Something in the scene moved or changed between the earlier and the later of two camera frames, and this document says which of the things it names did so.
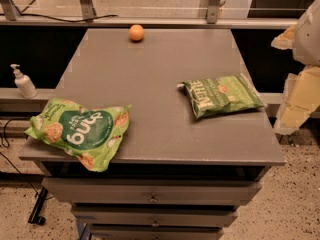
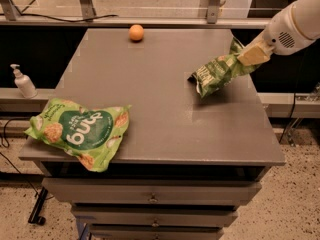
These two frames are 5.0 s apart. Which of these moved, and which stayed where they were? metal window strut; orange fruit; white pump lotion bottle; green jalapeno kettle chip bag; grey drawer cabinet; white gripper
Moved: white gripper; green jalapeno kettle chip bag
Stayed: metal window strut; orange fruit; white pump lotion bottle; grey drawer cabinet
